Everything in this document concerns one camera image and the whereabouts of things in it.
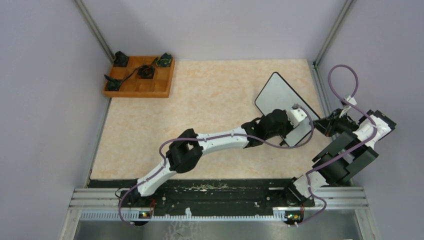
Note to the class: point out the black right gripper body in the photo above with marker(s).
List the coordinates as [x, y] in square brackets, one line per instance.
[337, 125]

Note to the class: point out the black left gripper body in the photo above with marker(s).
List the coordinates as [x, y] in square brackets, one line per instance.
[283, 132]

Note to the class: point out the black framed whiteboard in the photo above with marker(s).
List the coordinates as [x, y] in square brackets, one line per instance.
[277, 93]

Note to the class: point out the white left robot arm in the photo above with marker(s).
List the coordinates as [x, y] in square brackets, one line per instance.
[180, 155]

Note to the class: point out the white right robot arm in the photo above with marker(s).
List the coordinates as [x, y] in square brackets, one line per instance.
[344, 157]

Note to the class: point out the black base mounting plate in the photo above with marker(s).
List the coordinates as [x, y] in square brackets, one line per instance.
[269, 192]

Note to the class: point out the orange compartment tray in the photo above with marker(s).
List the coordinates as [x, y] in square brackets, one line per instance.
[134, 87]

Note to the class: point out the dark object top-right compartment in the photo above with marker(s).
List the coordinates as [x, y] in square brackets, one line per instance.
[164, 61]

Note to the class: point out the dark object centre compartment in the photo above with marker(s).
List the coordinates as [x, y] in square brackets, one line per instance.
[146, 71]

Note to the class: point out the dark object top-left compartment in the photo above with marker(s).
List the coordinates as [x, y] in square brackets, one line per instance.
[120, 60]

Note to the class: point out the dark object left compartment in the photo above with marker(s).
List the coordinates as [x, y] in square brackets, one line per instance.
[112, 84]

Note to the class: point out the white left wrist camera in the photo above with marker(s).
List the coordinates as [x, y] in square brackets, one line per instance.
[296, 115]

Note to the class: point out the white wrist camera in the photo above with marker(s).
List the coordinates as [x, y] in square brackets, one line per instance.
[347, 103]
[296, 115]

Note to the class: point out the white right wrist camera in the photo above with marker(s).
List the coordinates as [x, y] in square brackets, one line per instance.
[347, 103]

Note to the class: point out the right corner aluminium post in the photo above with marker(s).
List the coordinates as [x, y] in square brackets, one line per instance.
[341, 18]

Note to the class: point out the corner aluminium post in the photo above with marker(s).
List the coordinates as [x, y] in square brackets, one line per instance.
[341, 18]
[92, 25]

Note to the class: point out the aluminium front rail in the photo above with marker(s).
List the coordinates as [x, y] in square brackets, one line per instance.
[99, 204]

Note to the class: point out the left corner aluminium post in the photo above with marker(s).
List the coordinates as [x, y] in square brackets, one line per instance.
[92, 25]

